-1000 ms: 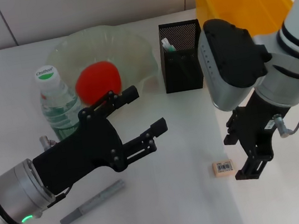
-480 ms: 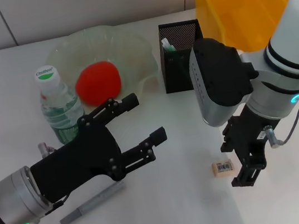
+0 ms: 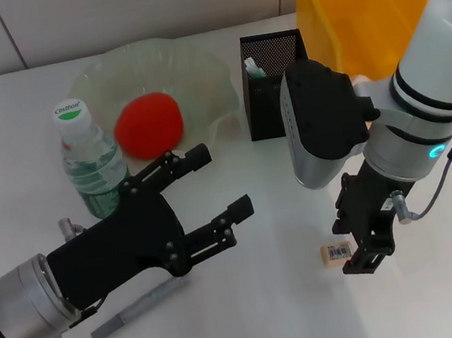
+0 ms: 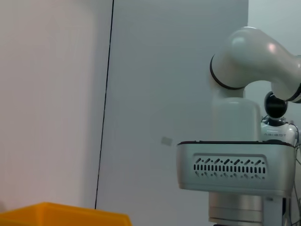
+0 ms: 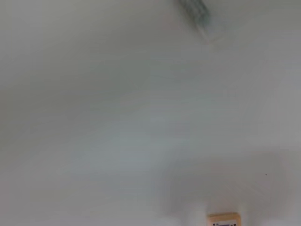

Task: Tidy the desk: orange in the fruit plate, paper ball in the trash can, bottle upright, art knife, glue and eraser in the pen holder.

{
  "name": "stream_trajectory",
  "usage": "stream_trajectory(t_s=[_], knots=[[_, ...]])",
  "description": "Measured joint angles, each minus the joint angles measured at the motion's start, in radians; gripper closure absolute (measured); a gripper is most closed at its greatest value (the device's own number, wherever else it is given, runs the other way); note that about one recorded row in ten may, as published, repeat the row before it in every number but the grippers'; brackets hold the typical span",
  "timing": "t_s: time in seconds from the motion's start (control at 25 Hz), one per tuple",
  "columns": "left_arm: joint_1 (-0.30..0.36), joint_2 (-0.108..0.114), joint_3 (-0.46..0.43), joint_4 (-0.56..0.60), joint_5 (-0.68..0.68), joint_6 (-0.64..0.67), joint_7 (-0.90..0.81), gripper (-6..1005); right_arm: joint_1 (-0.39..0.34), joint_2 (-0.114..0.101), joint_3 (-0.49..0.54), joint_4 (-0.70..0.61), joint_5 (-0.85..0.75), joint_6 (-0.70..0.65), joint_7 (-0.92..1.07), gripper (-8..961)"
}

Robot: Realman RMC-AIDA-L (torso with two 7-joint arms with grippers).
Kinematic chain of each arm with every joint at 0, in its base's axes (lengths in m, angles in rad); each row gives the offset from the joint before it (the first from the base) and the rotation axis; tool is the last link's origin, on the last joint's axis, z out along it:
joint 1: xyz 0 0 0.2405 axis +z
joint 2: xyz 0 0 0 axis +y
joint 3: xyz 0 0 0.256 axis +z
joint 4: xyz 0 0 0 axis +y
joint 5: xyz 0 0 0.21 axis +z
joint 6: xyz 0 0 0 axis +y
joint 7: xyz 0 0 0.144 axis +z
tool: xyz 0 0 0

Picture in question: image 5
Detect beige eraser with barcode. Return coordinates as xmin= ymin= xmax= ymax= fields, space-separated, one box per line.
xmin=206 ymin=211 xmax=242 ymax=226

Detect grey marker pen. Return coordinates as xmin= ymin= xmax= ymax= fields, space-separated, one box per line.
xmin=176 ymin=0 xmax=212 ymax=25

